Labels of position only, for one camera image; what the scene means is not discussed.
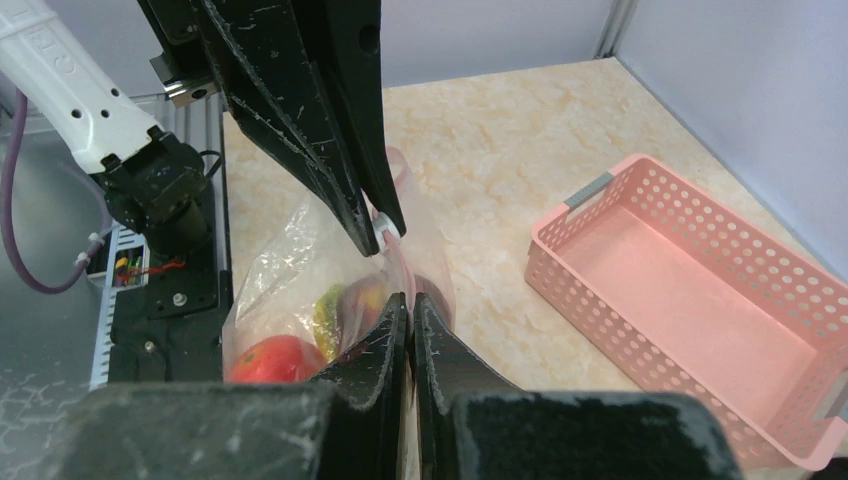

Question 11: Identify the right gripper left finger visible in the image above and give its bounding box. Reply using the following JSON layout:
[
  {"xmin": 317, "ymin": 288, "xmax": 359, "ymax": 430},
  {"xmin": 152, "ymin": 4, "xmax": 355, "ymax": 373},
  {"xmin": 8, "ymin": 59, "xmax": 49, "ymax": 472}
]
[{"xmin": 56, "ymin": 293, "xmax": 408, "ymax": 479}]

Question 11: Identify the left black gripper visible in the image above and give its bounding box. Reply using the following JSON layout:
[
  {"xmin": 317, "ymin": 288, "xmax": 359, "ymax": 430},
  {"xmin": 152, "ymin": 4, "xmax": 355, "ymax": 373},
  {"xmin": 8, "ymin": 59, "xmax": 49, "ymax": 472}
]
[{"xmin": 137, "ymin": 0, "xmax": 406, "ymax": 256}]

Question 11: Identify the dark purple plum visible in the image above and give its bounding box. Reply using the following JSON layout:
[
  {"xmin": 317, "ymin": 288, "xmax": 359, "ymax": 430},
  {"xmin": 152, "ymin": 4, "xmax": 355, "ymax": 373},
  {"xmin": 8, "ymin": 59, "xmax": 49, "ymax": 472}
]
[{"xmin": 337, "ymin": 272, "xmax": 455, "ymax": 346}]

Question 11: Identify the yellow banana bunch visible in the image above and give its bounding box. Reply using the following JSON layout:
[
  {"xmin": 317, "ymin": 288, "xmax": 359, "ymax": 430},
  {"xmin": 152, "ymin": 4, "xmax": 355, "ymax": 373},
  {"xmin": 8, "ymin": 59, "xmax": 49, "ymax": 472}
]
[{"xmin": 313, "ymin": 284, "xmax": 346, "ymax": 361}]

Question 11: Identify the clear zip top bag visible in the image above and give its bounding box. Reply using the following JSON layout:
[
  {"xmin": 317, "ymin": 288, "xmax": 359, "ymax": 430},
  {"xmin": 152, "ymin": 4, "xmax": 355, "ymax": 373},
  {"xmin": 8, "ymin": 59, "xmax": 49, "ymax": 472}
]
[{"xmin": 222, "ymin": 147, "xmax": 456, "ymax": 381}]

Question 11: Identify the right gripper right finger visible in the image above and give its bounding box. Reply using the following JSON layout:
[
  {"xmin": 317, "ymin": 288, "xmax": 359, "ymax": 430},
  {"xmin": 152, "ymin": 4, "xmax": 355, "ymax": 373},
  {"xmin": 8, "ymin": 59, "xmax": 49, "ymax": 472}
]
[{"xmin": 412, "ymin": 294, "xmax": 742, "ymax": 479}]

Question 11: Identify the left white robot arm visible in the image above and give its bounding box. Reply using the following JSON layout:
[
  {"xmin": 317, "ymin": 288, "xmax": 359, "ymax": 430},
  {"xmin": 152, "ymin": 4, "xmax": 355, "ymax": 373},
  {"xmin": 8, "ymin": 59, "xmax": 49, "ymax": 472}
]
[{"xmin": 1, "ymin": 1, "xmax": 407, "ymax": 256}]

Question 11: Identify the pink plastic basket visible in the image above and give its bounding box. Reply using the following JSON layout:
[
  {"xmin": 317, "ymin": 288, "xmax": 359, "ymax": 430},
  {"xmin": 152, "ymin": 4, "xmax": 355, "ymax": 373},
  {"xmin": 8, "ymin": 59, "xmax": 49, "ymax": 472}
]
[{"xmin": 525, "ymin": 154, "xmax": 847, "ymax": 471}]

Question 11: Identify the red apple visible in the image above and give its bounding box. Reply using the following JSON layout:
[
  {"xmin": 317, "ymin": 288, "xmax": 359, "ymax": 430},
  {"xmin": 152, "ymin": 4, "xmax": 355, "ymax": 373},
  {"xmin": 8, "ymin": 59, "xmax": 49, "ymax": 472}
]
[{"xmin": 225, "ymin": 335, "xmax": 327, "ymax": 384}]

